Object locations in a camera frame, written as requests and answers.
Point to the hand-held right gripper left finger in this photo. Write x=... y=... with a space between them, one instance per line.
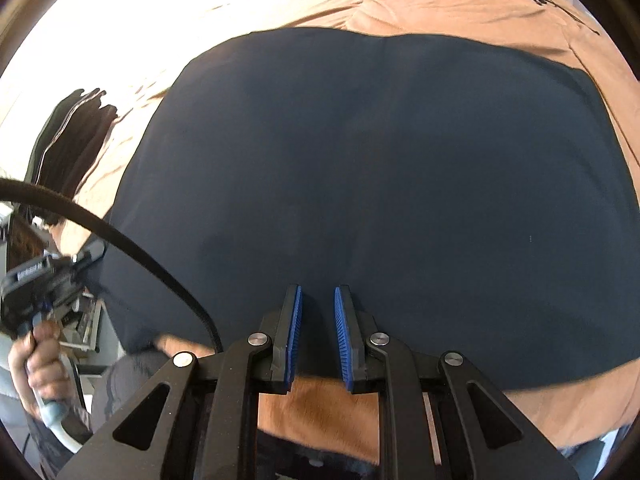
x=295 y=330

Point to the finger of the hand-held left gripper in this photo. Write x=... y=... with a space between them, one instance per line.
x=90 y=255

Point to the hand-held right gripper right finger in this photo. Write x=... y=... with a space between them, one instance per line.
x=342 y=335

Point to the navy pants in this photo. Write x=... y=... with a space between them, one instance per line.
x=375 y=185

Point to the person's left hand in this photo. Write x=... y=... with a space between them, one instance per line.
x=37 y=365

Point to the cluttered shelf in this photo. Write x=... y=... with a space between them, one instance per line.
x=82 y=330

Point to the stack of dark folded clothes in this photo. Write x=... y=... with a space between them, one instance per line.
x=65 y=145

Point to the person's bare leg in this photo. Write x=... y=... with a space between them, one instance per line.
x=182 y=347

